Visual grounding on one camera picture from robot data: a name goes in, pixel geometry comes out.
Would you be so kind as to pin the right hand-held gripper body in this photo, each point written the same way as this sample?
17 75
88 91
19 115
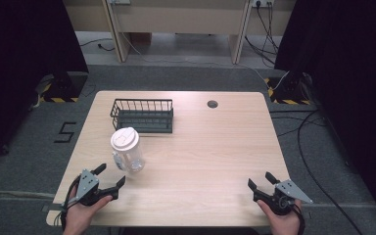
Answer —
284 196

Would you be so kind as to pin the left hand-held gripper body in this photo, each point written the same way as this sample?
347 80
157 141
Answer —
87 186

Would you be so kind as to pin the clear plastic jug white lid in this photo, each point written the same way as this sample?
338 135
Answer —
127 150

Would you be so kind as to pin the person's right hand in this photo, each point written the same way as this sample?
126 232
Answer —
282 222

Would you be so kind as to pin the person's left hand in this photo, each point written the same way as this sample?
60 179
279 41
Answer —
82 215

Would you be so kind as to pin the black stand base hazard tape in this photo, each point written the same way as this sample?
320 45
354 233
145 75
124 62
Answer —
62 88
289 91

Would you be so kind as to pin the black curtain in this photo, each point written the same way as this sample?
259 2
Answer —
26 71
349 91

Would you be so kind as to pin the beige wooden desk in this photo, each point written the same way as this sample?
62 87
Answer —
176 23

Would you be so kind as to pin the white wall socket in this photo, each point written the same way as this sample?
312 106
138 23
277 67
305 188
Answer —
263 3

